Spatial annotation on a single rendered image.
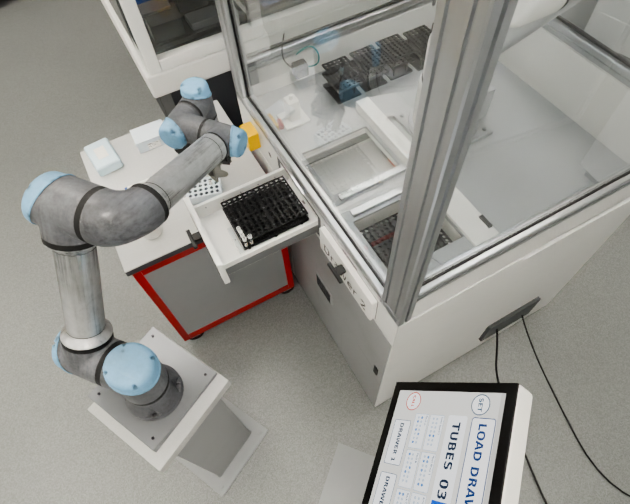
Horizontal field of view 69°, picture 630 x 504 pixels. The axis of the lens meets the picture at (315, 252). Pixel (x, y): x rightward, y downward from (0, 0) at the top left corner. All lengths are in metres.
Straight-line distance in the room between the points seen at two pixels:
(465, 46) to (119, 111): 2.99
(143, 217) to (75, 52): 3.22
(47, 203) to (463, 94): 0.75
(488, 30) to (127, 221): 0.68
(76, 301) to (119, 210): 0.28
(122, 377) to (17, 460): 1.32
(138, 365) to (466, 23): 0.96
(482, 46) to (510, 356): 1.85
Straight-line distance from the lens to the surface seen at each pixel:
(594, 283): 2.62
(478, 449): 0.92
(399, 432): 1.06
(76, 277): 1.09
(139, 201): 0.95
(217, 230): 1.50
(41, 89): 3.88
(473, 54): 0.57
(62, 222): 0.98
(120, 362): 1.19
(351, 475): 2.01
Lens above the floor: 2.04
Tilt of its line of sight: 58 degrees down
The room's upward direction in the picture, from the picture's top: 5 degrees counter-clockwise
